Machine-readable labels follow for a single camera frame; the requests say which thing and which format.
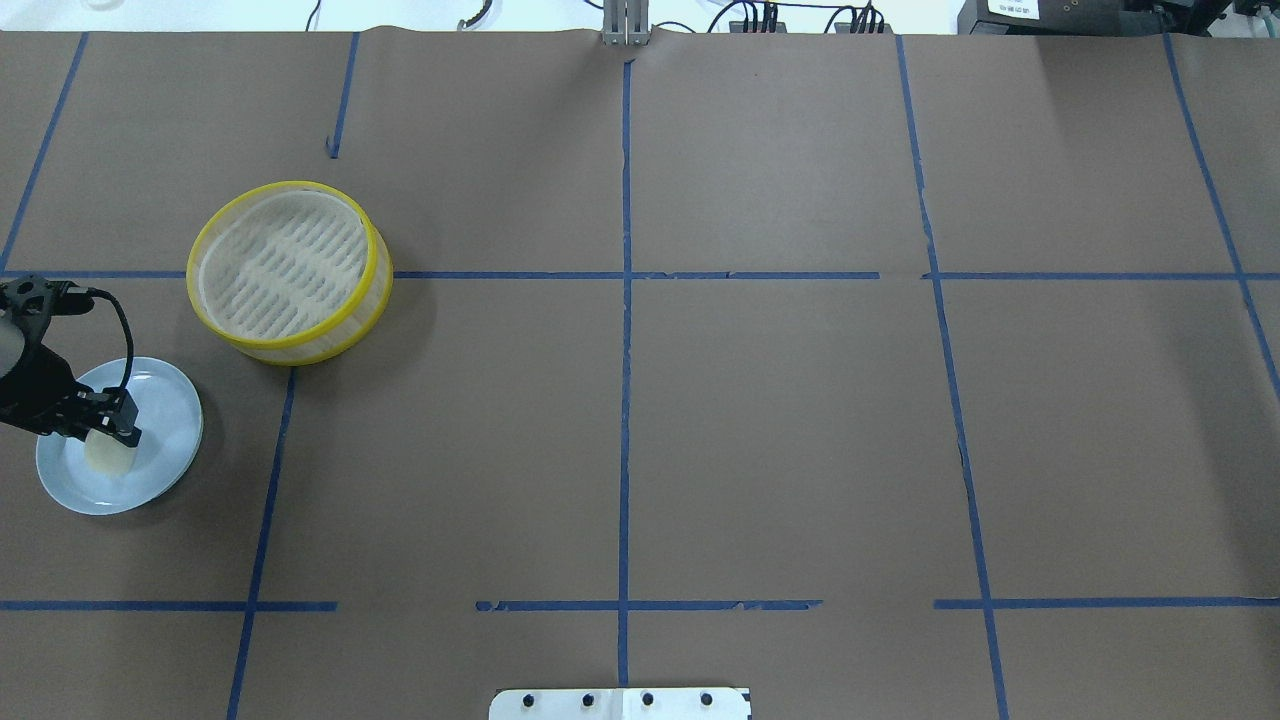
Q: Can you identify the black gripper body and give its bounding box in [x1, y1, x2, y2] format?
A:
[1, 340, 100, 436]

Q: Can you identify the white steamed bun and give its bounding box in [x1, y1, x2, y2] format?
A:
[84, 430, 138, 477]

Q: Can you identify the yellow bamboo steamer basket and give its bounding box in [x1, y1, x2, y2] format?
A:
[186, 179, 394, 366]

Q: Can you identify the light blue plate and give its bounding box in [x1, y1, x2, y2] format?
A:
[35, 357, 204, 516]

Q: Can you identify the brown paper table cover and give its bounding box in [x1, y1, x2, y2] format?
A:
[3, 28, 1277, 719]

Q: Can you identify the black computer box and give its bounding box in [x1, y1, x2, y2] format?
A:
[956, 1, 1234, 37]

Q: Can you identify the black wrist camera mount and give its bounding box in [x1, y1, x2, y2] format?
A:
[1, 275, 95, 322]

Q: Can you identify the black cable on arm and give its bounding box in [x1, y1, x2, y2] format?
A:
[84, 286, 134, 393]

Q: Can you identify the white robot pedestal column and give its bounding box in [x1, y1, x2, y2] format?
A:
[488, 687, 753, 719]

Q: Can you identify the aluminium frame post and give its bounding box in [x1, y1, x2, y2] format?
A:
[596, 0, 652, 46]

